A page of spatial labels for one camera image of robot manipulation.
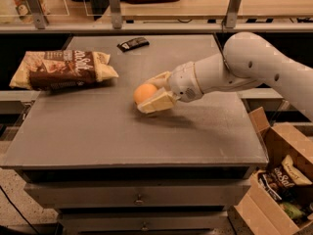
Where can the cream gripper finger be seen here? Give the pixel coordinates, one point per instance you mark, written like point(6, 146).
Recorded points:
point(160, 101)
point(160, 80)

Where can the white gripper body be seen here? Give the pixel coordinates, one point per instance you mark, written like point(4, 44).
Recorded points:
point(182, 81)

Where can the orange fruit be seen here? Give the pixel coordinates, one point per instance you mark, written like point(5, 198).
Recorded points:
point(144, 92)

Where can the brown chip bag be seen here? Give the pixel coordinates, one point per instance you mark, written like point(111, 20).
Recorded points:
point(288, 175)
point(50, 70)

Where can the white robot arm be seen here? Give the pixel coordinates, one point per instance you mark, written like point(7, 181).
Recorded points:
point(246, 61)

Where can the brown chip bag in box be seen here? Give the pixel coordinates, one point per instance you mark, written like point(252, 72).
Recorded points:
point(288, 175)

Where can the black snack bar wrapper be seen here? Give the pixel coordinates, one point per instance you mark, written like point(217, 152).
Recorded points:
point(133, 44)

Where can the upper grey drawer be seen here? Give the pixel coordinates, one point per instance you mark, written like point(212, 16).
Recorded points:
point(122, 194)

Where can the grey drawer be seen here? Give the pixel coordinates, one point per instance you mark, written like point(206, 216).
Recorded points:
point(122, 194)
point(143, 221)

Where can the dark blue packet in box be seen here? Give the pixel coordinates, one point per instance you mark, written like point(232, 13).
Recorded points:
point(270, 185)

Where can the cardboard box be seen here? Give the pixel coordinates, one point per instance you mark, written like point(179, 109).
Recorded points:
point(262, 214)

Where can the lower grey drawer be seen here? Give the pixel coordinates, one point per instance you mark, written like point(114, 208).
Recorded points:
point(143, 221)

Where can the snack packet behind glass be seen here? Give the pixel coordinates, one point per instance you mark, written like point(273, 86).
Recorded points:
point(23, 10)

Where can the green snack packet in box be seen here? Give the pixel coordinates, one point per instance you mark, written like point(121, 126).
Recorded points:
point(293, 211)

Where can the middle metal bracket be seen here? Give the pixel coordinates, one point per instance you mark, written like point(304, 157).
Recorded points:
point(116, 14)

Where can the metal bracket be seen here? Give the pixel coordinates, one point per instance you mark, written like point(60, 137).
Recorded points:
point(116, 14)
point(39, 19)
point(232, 13)

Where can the right metal bracket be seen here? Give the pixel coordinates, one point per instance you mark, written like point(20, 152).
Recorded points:
point(232, 13)

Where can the left metal bracket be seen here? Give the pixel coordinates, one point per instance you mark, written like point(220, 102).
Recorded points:
point(39, 19)

